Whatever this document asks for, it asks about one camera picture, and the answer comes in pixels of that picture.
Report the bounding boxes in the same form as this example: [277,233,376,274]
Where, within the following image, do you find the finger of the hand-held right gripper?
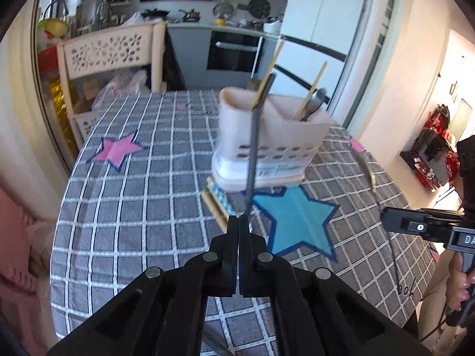
[417,208,466,221]
[381,208,451,238]

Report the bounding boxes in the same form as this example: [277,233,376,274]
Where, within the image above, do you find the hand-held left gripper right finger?
[239,215,433,356]

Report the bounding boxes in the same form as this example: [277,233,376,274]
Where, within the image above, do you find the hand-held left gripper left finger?
[46,215,240,356]

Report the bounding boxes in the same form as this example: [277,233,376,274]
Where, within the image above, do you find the black chopstick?
[243,74,277,216]

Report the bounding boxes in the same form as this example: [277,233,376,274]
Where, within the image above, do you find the white plastic utensil holder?
[211,86,334,193]

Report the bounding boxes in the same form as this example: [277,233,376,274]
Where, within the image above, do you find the dark grey spoon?
[300,88,329,122]

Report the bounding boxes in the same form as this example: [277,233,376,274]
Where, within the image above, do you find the person's right hand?
[446,256,475,317]

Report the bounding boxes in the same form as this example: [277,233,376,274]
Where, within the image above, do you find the blue paper star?
[251,185,341,263]

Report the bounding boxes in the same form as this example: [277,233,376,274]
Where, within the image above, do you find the red packaged goods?
[400,104,461,192]

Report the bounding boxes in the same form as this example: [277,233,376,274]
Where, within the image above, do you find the yellow curved strip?
[357,151,377,192]

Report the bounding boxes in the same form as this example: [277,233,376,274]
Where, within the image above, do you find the grey checked tablecloth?
[50,89,438,356]

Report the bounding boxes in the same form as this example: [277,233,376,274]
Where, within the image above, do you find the small pink paper star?
[345,136,366,153]

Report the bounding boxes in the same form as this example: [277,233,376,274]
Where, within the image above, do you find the large pink paper star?
[90,131,149,172]

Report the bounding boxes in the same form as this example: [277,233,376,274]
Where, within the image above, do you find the clear plastic bag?
[93,69,151,110]

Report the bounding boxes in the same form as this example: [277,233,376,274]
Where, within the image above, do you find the black built-in oven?
[206,30,265,74]

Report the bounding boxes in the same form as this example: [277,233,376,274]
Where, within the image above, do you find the pink plastic stool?
[0,188,53,342]

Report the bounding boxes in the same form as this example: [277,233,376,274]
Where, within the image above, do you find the white refrigerator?
[265,0,372,116]

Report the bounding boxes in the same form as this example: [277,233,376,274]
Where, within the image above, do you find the gold foil package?
[48,78,81,139]

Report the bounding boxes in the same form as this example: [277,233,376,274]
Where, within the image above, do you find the cream plastic storage trolley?
[56,20,168,150]

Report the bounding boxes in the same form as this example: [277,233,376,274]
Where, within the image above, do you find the hanging round black pan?
[238,0,274,19]

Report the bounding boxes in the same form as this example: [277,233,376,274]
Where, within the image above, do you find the red bag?
[37,46,60,72]

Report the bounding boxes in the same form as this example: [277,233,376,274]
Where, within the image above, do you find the yellow bowl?
[37,18,71,40]

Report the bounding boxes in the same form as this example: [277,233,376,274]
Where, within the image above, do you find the curved kitchen faucet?
[45,0,69,20]

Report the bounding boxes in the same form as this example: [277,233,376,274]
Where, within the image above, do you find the thin black cable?
[374,199,407,294]

